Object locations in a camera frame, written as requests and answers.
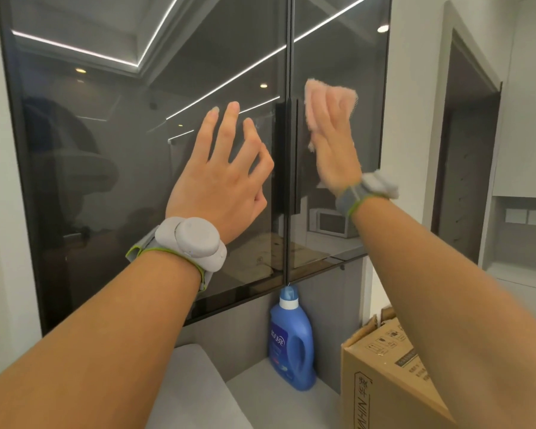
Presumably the person's right hand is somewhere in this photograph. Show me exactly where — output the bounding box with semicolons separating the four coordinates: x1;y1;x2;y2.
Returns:
310;96;363;198

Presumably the person's left hand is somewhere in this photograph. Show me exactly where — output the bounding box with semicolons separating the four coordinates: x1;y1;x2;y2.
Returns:
165;102;275;245

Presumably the pink cleaning cloth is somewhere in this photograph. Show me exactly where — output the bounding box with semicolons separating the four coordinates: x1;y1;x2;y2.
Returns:
304;78;359;153

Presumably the person's right forearm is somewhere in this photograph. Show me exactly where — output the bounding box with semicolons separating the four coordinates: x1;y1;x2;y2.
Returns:
350;196;536;429

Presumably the person's left forearm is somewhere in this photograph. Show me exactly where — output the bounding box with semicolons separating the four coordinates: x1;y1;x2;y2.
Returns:
0;250;206;429

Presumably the narrow dark glass cabinet door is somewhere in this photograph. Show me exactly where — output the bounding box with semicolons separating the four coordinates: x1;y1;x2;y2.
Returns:
286;0;393;284

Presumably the grey wrist tracker with band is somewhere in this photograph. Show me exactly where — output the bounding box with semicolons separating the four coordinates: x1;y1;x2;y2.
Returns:
125;216;228;292
335;170;399;219

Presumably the wide dark glass cabinet door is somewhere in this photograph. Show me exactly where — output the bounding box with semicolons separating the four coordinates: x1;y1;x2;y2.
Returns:
0;0;291;335

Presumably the blue detergent bottle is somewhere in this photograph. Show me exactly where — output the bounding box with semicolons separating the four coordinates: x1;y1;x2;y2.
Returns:
268;285;317;391

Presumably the brown cardboard box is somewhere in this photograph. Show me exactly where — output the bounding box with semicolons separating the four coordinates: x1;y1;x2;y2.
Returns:
341;306;456;429

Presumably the black cabinet door handle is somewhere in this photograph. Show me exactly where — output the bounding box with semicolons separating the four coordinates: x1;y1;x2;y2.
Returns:
290;99;305;215
275;102;291;215

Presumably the grey door frame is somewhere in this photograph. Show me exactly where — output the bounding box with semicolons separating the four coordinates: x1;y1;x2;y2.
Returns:
422;1;504;264

